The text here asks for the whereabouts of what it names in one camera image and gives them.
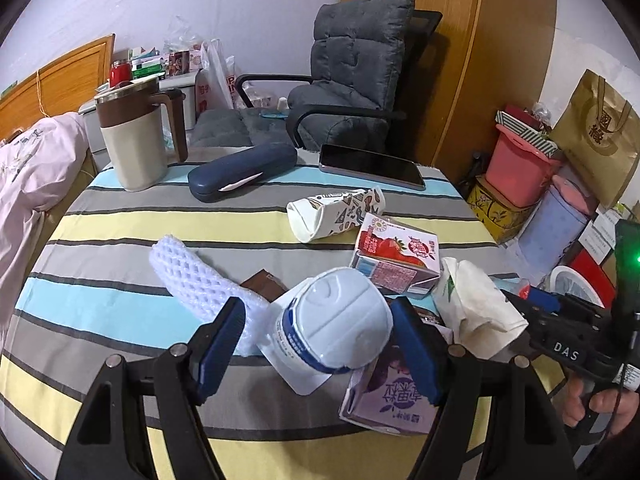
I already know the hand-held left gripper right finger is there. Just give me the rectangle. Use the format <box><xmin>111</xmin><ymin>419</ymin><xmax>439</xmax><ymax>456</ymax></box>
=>
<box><xmin>389</xmin><ymin>296</ymin><xmax>581</xmax><ymax>480</ymax></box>

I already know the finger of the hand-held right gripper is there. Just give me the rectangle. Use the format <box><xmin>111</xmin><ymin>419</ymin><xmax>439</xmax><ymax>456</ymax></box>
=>
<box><xmin>522</xmin><ymin>287</ymin><xmax>613</xmax><ymax>333</ymax></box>
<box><xmin>500</xmin><ymin>292</ymin><xmax>608</xmax><ymax>376</ymax></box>

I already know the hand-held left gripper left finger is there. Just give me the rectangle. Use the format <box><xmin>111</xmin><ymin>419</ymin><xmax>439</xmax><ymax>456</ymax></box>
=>
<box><xmin>55</xmin><ymin>296</ymin><xmax>247</xmax><ymax>480</ymax></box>

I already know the white trash can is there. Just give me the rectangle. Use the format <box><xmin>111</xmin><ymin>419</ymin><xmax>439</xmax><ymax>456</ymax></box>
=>
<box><xmin>549</xmin><ymin>265</ymin><xmax>616</xmax><ymax>311</ymax></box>

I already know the purple milk carton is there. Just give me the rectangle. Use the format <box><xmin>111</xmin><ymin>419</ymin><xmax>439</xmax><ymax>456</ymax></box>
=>
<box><xmin>339</xmin><ymin>330</ymin><xmax>453</xmax><ymax>436</ymax></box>

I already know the crushed white paper cup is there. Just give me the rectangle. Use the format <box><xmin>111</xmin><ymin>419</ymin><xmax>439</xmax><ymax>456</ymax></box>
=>
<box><xmin>431</xmin><ymin>257</ymin><xmax>530</xmax><ymax>360</ymax></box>

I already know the white blue yogurt cup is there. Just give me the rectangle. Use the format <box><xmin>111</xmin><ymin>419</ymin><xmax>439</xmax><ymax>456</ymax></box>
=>
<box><xmin>257</xmin><ymin>267</ymin><xmax>394</xmax><ymax>395</ymax></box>

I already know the strawberry milk carton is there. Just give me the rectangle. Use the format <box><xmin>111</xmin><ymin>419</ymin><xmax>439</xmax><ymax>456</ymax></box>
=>
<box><xmin>349</xmin><ymin>212</ymin><xmax>442</xmax><ymax>297</ymax></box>

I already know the patterned paper cup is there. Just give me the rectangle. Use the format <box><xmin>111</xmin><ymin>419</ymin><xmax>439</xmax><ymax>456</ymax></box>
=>
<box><xmin>286</xmin><ymin>186</ymin><xmax>387</xmax><ymax>244</ymax></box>

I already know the person's right hand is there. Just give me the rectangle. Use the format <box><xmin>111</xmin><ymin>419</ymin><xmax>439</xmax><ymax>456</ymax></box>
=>
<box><xmin>589</xmin><ymin>389</ymin><xmax>640</xmax><ymax>435</ymax></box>

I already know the red box gold print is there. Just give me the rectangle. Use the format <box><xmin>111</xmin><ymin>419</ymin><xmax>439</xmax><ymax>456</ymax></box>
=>
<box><xmin>570</xmin><ymin>250</ymin><xmax>618</xmax><ymax>306</ymax></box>

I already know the light blue cylindrical container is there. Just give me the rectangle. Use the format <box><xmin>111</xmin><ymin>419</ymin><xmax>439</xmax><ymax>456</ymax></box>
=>
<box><xmin>520</xmin><ymin>187</ymin><xmax>591</xmax><ymax>281</ymax></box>

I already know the brown wrapper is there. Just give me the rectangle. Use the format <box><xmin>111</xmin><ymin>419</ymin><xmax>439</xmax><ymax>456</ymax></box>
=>
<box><xmin>239</xmin><ymin>270</ymin><xmax>290</xmax><ymax>306</ymax></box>

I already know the white foam net sleeve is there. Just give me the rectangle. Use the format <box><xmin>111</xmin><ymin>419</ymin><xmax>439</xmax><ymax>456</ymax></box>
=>
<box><xmin>148</xmin><ymin>236</ymin><xmax>273</xmax><ymax>358</ymax></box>

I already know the white flat box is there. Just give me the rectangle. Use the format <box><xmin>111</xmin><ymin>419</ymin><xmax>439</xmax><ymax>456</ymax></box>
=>
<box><xmin>580</xmin><ymin>210</ymin><xmax>626</xmax><ymax>261</ymax></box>

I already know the yellow patterned box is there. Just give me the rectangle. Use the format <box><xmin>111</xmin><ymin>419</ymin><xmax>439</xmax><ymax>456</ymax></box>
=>
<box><xmin>467</xmin><ymin>175</ymin><xmax>543</xmax><ymax>245</ymax></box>

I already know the pink round lid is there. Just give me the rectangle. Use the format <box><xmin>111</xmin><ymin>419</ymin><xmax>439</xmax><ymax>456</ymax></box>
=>
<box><xmin>550</xmin><ymin>172</ymin><xmax>601</xmax><ymax>218</ymax></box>

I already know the pink plastic bin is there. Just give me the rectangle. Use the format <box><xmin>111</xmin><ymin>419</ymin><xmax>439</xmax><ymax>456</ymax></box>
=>
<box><xmin>485</xmin><ymin>125</ymin><xmax>566</xmax><ymax>208</ymax></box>

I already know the gold paper bag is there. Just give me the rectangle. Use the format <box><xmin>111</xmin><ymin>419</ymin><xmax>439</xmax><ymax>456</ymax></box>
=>
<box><xmin>550</xmin><ymin>69</ymin><xmax>640</xmax><ymax>210</ymax></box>

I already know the striped tablecloth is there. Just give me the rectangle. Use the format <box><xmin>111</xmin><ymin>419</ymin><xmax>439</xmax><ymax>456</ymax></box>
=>
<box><xmin>0</xmin><ymin>147</ymin><xmax>551</xmax><ymax>480</ymax></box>

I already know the striped flat gift box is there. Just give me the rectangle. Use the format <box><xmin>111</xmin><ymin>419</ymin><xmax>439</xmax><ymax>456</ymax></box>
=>
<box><xmin>495</xmin><ymin>105</ymin><xmax>560</xmax><ymax>151</ymax></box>

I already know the dark blue glasses case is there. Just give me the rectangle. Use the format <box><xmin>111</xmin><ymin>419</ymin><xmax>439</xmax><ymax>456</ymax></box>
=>
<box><xmin>187</xmin><ymin>142</ymin><xmax>299</xmax><ymax>204</ymax></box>

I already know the black smartphone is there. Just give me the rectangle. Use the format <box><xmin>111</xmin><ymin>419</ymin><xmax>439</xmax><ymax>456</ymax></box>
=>
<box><xmin>319</xmin><ymin>143</ymin><xmax>427</xmax><ymax>191</ymax></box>

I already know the beige brown thermos mug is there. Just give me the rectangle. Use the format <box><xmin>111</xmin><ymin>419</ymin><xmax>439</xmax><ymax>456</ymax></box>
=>
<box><xmin>95</xmin><ymin>79</ymin><xmax>189</xmax><ymax>192</ymax></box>

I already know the wooden wardrobe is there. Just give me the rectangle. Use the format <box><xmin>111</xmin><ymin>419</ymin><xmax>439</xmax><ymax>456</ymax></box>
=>
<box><xmin>341</xmin><ymin>0</ymin><xmax>558</xmax><ymax>198</ymax></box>

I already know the pink blanket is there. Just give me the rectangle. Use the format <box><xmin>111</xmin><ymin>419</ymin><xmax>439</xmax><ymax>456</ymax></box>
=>
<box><xmin>0</xmin><ymin>112</ymin><xmax>93</xmax><ymax>331</ymax></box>

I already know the white red plastic bag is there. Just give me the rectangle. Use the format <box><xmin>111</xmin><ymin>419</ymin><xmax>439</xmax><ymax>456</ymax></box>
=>
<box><xmin>195</xmin><ymin>39</ymin><xmax>241</xmax><ymax>116</ymax></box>

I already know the black office chair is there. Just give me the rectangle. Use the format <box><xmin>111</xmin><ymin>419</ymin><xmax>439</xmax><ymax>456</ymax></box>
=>
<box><xmin>234</xmin><ymin>9</ymin><xmax>443</xmax><ymax>166</ymax></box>

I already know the stack of green white boxes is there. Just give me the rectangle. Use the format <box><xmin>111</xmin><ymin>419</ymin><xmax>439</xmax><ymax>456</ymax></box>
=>
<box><xmin>130</xmin><ymin>47</ymin><xmax>166</xmax><ymax>80</ymax></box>

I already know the red jar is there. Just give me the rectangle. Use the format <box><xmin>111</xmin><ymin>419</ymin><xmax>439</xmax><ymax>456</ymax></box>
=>
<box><xmin>109</xmin><ymin>59</ymin><xmax>132</xmax><ymax>88</ymax></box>

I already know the grey cushioned armchair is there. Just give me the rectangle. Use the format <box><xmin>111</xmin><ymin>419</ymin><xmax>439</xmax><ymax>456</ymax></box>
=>
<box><xmin>190</xmin><ymin>0</ymin><xmax>416</xmax><ymax>153</ymax></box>

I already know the wooden headboard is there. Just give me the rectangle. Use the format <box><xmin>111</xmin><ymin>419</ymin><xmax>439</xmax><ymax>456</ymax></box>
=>
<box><xmin>0</xmin><ymin>34</ymin><xmax>116</xmax><ymax>128</ymax></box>

